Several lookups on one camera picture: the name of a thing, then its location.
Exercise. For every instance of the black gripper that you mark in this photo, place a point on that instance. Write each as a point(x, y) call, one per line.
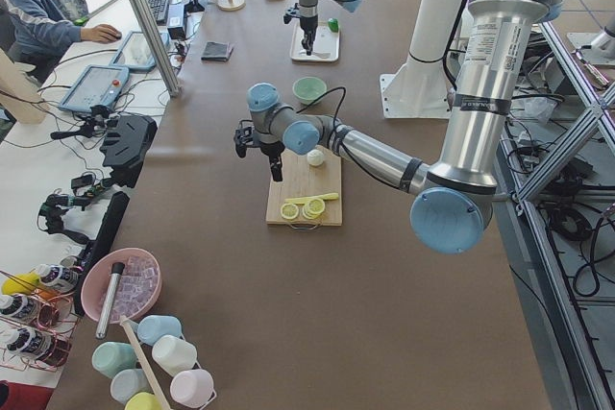
point(271, 149)
point(307, 22)

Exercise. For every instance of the white steamed bun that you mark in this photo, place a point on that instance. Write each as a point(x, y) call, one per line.
point(315, 158)

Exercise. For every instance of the light green bowl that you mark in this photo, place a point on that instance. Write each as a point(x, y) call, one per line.
point(308, 89)

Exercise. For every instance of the pink bowl with cubes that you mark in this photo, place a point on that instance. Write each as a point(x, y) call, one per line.
point(138, 289)

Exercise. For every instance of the cream rabbit tray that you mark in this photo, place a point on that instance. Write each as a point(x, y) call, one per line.
point(325, 41)

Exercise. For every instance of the green lime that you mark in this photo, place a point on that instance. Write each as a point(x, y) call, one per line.
point(333, 25)

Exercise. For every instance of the bamboo cutting board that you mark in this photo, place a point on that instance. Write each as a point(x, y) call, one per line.
point(302, 180)

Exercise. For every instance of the stacked lemon slices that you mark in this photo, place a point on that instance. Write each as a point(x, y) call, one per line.
point(313, 208)

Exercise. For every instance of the yellow plastic knife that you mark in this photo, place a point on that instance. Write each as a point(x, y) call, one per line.
point(322, 198)

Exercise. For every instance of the grey folded cloth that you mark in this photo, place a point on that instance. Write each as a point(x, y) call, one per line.
point(217, 51)

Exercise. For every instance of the black long bar device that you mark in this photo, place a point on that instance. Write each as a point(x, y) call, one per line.
point(100, 246)

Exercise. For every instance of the blue teach pendant far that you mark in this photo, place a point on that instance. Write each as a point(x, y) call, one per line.
point(134, 53)

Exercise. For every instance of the blue teach pendant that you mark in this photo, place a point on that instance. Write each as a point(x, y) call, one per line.
point(134, 53)
point(98, 85)

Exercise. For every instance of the metal tube black cap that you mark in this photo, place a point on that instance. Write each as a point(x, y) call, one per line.
point(117, 270)

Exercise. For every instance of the blue teach pendant near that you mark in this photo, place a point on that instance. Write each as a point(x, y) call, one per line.
point(98, 85)

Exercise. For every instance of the light blue cup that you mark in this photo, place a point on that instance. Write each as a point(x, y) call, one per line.
point(151, 328)

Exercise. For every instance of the white cup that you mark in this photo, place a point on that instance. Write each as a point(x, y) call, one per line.
point(174, 355)

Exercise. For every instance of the pink cup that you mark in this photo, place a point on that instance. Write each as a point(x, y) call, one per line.
point(193, 388)

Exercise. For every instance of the mint green cup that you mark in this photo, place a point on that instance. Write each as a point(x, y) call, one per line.
point(111, 358)

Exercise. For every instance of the pale blue grey cup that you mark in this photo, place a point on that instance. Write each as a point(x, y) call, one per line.
point(128, 383)

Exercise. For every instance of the person in blue hoodie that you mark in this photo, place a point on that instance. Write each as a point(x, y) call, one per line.
point(45, 30)

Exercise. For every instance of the yellow cup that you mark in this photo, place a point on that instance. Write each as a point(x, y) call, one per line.
point(143, 401)

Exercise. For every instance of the lemon slice near handle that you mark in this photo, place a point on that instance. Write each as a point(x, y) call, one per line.
point(289, 211)

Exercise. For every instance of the black bracket device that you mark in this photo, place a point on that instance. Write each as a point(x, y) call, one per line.
point(126, 143)

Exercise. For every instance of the aluminium frame post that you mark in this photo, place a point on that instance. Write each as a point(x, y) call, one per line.
point(151, 32)

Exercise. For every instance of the copper wire bottle rack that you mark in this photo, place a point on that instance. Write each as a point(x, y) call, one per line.
point(37, 323)

